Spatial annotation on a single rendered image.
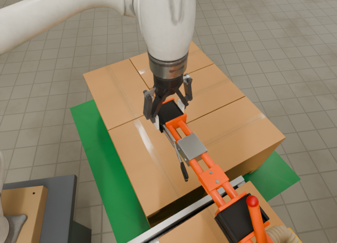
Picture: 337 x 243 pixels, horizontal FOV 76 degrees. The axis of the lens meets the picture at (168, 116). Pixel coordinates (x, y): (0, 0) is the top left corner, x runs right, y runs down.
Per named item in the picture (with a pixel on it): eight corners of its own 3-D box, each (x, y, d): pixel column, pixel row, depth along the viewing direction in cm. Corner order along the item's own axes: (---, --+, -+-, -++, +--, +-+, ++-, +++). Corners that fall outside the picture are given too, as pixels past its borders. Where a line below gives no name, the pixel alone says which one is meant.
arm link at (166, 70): (196, 53, 47) (194, 74, 51) (175, 31, 51) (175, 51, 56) (159, 67, 44) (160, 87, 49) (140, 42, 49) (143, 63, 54)
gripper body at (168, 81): (159, 84, 49) (160, 108, 57) (191, 71, 51) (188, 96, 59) (145, 64, 53) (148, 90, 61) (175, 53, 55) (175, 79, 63)
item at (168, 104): (186, 123, 71) (187, 114, 67) (166, 133, 69) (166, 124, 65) (173, 106, 75) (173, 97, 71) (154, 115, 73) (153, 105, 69)
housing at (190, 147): (206, 156, 64) (208, 149, 61) (187, 167, 62) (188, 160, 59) (193, 139, 68) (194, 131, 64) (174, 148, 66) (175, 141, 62)
